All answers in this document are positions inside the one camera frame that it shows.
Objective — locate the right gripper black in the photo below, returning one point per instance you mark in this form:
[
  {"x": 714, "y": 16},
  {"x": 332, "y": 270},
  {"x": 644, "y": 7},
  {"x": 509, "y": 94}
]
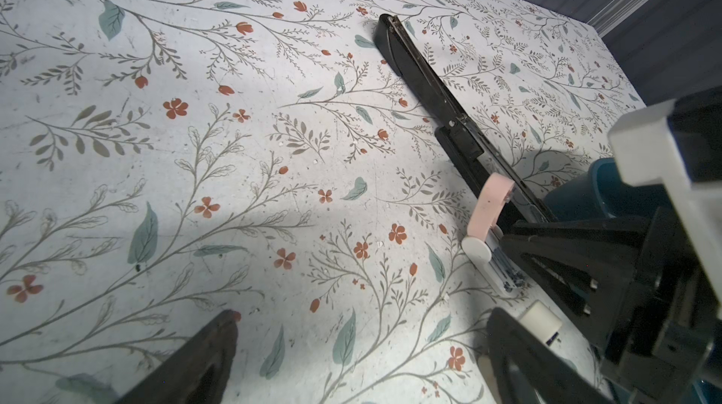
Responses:
[{"x": 635, "y": 287}]

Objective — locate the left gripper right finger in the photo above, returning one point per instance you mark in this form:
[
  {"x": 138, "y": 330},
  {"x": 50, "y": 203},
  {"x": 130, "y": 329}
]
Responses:
[{"x": 526, "y": 371}]

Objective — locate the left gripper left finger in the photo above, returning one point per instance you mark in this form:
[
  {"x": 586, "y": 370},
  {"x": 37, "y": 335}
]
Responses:
[{"x": 198, "y": 372}]

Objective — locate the teal plastic tray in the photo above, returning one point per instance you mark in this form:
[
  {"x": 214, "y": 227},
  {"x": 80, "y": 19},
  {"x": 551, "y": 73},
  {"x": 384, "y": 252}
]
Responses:
[{"x": 601, "y": 193}]

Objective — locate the black stapler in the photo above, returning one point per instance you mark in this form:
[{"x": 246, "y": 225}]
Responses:
[{"x": 470, "y": 151}]

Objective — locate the floral patterned table mat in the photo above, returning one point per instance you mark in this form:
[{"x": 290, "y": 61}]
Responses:
[{"x": 165, "y": 160}]

